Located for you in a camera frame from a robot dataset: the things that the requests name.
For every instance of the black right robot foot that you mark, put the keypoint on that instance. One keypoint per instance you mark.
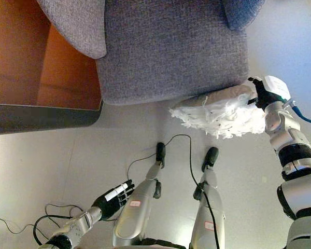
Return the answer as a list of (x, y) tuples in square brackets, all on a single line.
[(210, 155)]

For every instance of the silver right robot leg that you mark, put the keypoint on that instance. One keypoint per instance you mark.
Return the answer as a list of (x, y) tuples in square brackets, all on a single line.
[(208, 207)]

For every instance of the black robot foot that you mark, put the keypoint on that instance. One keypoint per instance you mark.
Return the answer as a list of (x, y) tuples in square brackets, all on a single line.
[(210, 155), (160, 151)]

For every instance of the blue fabric cushion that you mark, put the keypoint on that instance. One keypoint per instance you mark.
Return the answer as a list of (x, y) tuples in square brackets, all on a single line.
[(241, 13)]

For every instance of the grey fabric sofa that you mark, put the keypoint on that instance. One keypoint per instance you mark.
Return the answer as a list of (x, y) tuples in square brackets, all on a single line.
[(171, 52)]

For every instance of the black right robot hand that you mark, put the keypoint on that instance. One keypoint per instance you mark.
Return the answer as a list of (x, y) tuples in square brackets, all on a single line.
[(268, 96)]

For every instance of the orange wooden side cabinet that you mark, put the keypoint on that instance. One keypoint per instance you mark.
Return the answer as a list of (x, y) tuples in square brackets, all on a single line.
[(20, 64)]

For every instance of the black left robot foot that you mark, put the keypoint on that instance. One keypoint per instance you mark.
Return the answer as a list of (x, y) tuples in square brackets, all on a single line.
[(160, 151)]

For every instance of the silver left robot leg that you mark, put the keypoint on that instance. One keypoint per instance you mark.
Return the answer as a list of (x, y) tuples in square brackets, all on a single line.
[(134, 210)]

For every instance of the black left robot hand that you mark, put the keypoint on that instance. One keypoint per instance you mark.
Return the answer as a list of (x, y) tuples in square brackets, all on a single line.
[(111, 201)]

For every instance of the grey sofa cushion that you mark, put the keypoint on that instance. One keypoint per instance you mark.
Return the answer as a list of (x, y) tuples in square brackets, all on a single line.
[(77, 26)]

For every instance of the silver robot leg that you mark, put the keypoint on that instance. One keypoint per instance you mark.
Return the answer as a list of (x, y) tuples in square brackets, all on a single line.
[(134, 210), (208, 207)]

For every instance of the black robot waist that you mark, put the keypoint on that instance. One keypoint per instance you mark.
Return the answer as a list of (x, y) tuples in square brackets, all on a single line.
[(163, 243)]

